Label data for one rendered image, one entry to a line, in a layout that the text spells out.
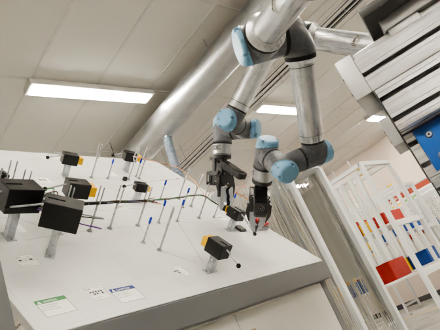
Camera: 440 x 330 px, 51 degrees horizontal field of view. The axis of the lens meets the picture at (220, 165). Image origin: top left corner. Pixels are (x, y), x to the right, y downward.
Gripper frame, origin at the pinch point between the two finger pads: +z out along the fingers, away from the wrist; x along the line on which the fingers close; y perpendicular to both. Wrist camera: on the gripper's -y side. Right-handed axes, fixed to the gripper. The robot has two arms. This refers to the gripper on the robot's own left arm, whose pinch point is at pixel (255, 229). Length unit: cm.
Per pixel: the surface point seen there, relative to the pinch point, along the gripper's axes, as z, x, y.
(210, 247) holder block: -13.8, 16.0, -31.2
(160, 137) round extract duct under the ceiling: 104, 78, 310
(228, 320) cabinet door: 0.5, 9.4, -44.3
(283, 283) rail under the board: 4.2, -8.4, -22.6
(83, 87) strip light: 40, 142, 261
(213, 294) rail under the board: -9.0, 14.3, -45.1
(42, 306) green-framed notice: -24, 49, -69
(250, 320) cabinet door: 4.9, 2.6, -39.2
